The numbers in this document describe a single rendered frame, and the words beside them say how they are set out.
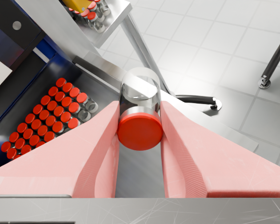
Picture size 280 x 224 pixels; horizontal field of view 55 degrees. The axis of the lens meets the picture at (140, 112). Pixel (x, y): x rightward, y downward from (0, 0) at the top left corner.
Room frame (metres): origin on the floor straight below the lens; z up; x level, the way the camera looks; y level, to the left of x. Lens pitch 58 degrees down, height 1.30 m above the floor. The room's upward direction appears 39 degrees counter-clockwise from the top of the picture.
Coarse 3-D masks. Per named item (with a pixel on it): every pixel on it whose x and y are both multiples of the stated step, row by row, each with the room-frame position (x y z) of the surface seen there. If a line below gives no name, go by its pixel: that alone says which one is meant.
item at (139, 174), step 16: (80, 80) 0.42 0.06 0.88; (96, 80) 0.37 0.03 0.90; (96, 96) 0.35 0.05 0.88; (112, 96) 0.33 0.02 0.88; (96, 112) 0.32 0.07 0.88; (128, 160) 0.20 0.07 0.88; (144, 160) 0.18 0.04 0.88; (160, 160) 0.16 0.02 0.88; (128, 176) 0.18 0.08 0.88; (144, 176) 0.16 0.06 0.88; (160, 176) 0.14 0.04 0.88; (128, 192) 0.15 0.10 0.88; (144, 192) 0.14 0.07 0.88; (160, 192) 0.12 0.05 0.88
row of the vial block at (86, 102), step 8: (80, 96) 0.34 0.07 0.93; (88, 96) 0.34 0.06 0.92; (72, 104) 0.34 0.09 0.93; (88, 104) 0.32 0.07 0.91; (96, 104) 0.33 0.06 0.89; (64, 112) 0.33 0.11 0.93; (72, 112) 0.32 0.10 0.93; (80, 112) 0.32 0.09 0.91; (88, 112) 0.33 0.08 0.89; (64, 120) 0.32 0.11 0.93; (80, 120) 0.32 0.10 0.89; (56, 128) 0.32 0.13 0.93; (64, 128) 0.31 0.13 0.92; (48, 136) 0.31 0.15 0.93; (56, 136) 0.31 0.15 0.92; (40, 144) 0.31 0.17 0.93
